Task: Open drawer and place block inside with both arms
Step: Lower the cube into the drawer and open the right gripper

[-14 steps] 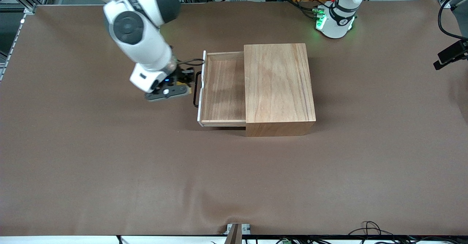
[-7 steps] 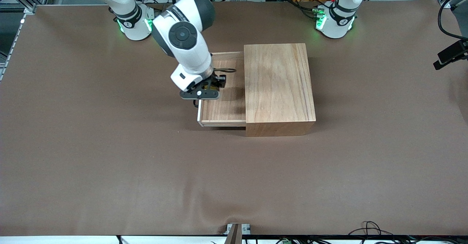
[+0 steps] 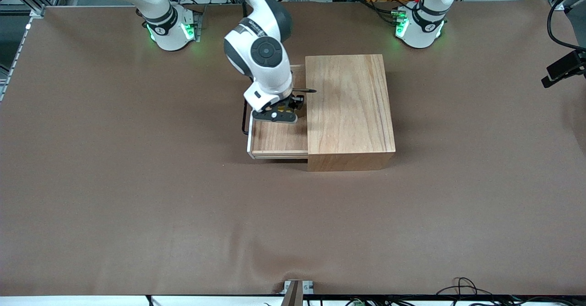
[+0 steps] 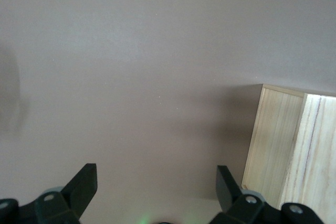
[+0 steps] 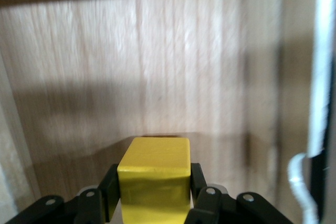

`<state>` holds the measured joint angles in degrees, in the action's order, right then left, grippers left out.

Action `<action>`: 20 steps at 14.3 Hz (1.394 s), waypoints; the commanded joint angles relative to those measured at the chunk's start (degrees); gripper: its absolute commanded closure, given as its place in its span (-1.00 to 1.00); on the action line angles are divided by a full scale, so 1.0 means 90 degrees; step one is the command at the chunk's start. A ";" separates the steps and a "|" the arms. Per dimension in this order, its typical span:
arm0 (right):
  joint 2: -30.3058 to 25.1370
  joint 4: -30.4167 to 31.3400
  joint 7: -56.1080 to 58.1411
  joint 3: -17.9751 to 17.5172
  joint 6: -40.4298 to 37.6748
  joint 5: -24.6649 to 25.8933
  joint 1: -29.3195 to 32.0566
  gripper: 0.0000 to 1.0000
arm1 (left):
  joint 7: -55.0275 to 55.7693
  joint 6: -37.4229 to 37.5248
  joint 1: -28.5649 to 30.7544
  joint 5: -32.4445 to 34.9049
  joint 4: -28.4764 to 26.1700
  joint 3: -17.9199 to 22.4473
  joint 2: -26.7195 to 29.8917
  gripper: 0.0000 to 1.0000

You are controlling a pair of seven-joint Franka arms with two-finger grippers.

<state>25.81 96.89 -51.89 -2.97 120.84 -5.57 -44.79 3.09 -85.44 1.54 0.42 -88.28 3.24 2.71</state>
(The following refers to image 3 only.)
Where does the wooden drawer white front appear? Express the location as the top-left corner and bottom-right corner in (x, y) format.
(247, 64), (309, 160)

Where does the wooden drawer cabinet box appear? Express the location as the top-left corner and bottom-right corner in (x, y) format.
(305, 54), (397, 172)

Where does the brown table cover sheet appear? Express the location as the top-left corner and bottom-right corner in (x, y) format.
(0, 0), (586, 296)

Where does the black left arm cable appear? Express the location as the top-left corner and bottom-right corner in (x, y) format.
(547, 0), (586, 53)

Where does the black base cable bundle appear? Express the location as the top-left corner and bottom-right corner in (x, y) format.
(361, 0), (404, 26)

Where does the metal table edge bracket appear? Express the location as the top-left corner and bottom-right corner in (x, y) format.
(280, 280), (315, 306)

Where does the black floor cable bundle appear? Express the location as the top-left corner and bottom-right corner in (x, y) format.
(435, 277), (586, 306)

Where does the aluminium side rail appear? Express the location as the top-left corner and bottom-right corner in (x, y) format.
(0, 18), (33, 103)

